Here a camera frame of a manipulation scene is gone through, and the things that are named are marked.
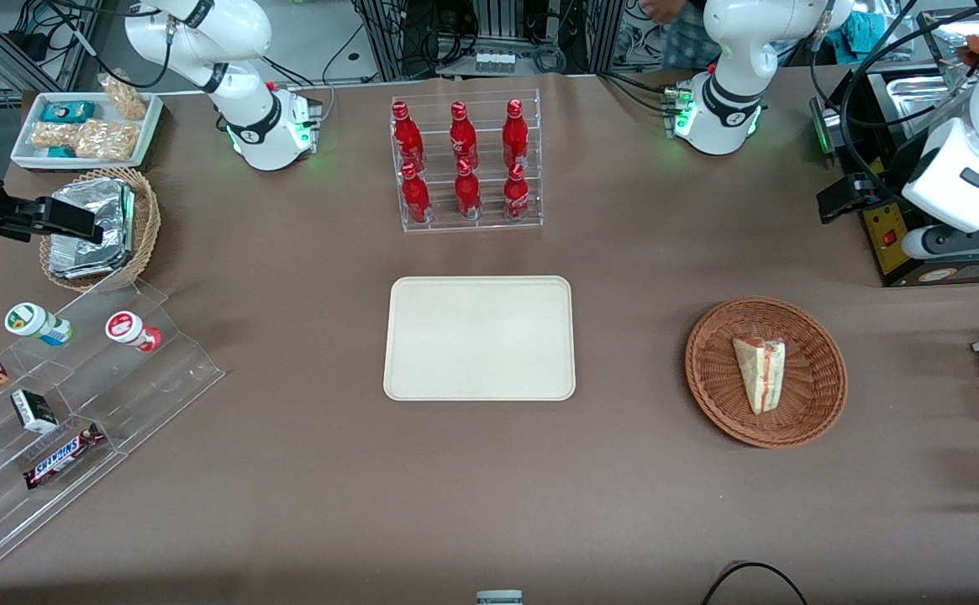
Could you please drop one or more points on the small teal snack packet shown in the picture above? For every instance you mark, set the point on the small teal snack packet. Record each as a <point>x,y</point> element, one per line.
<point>62,152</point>

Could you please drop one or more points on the red cola bottle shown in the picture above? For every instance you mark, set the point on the red cola bottle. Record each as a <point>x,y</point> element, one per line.
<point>516,197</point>
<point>407,139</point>
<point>461,139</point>
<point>416,197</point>
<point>467,195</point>
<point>515,134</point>

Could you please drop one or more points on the clear acrylic tiered stand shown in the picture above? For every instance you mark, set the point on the clear acrylic tiered stand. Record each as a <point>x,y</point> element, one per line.
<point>144,386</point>

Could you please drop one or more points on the white rectangular snack tray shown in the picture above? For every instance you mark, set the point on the white rectangular snack tray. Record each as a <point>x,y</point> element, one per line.
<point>28,107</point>

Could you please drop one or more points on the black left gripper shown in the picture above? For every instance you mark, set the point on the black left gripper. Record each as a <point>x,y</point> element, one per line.
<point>891,179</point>

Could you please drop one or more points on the triangular sandwich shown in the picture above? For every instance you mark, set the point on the triangular sandwich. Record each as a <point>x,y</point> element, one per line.
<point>760,374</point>

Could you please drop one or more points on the aluminium profile frame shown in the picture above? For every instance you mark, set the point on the aluminium profile frame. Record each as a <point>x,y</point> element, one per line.
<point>35,42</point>

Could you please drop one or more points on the red lid yogurt cup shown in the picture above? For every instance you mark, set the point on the red lid yogurt cup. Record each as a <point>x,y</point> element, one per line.
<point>129,329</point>

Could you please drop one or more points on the Snickers chocolate bar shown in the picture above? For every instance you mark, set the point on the Snickers chocolate bar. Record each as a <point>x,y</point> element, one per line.
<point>62,456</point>

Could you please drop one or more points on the small black drink carton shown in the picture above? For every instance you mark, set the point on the small black drink carton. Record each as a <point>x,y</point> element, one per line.
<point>34,412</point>

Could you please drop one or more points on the grey power strip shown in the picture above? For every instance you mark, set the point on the grey power strip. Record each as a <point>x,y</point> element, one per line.
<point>495,61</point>

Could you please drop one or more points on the large teal snack packet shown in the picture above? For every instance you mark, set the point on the large teal snack packet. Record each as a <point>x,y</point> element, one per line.
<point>67,111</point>

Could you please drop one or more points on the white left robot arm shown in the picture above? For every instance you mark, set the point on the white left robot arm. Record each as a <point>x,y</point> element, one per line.
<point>733,50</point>

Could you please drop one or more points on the clear rice cracker bag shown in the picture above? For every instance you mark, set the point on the clear rice cracker bag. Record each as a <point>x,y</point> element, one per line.
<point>126,99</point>
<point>109,139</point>
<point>52,135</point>

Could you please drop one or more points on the black equipment rack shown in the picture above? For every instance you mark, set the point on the black equipment rack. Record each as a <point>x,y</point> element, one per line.
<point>455,25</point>

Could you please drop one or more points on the light tan wicker basket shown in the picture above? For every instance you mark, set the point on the light tan wicker basket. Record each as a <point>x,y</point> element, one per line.
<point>146,220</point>

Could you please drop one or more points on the green lid yogurt cup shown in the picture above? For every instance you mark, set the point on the green lid yogurt cup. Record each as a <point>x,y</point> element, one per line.
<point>35,323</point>

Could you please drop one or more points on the aluminium foil container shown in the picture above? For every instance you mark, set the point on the aluminium foil container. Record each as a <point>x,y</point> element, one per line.
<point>107,210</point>

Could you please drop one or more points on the beige plastic serving tray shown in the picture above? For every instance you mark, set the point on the beige plastic serving tray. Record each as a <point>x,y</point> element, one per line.
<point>479,338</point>

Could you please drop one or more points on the brown round wicker basket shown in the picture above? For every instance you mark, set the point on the brown round wicker basket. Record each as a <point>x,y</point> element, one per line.
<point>716,378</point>

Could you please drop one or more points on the clear acrylic bottle rack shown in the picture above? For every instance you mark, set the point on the clear acrylic bottle rack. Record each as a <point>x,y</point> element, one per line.
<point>489,220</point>

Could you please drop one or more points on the teal cloth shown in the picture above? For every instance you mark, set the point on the teal cloth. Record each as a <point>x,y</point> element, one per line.
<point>869,29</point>

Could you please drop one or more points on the grey device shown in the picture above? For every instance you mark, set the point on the grey device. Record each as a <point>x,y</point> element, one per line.
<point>499,598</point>

